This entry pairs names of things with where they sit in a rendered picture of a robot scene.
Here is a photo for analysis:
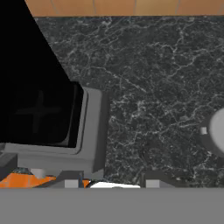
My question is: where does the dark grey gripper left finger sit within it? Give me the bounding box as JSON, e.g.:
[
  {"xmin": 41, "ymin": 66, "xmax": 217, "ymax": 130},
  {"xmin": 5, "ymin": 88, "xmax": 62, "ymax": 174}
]
[{"xmin": 43, "ymin": 170, "xmax": 85, "ymax": 189}]

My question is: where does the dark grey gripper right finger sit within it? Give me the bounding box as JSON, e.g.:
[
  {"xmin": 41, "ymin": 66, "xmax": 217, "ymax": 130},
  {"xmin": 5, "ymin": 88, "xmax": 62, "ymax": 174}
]
[{"xmin": 140, "ymin": 170, "xmax": 189, "ymax": 189}]

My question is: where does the orange object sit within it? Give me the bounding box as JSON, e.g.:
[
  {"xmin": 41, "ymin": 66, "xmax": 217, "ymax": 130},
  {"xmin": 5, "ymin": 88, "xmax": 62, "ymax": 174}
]
[{"xmin": 0, "ymin": 171, "xmax": 92, "ymax": 189}]

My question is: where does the white object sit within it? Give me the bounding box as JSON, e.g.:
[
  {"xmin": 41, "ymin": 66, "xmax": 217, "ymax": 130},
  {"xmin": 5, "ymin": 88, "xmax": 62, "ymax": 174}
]
[{"xmin": 89, "ymin": 180, "xmax": 142, "ymax": 189}]

